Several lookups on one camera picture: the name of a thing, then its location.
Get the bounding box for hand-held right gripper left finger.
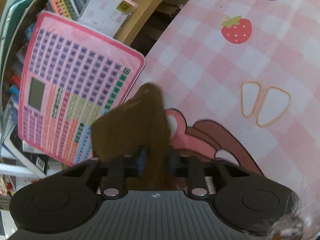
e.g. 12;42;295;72
62;146;149;199

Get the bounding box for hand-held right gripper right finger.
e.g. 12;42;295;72
166;152;253;199

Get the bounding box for brown corduroy pants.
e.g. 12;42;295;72
91;82;176;190

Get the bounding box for pink learning tablet toy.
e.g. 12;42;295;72
17;11;146;167

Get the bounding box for pink checked cartoon desk mat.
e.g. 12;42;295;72
124;0;320;207

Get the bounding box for white fluffy cuff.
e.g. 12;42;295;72
249;192;308;240

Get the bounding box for clear plastic card case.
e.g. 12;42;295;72
77;0;138;40

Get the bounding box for teal folder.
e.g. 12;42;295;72
0;0;47;112

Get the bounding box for white frame wooden bookshelf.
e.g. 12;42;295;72
0;0;208;179

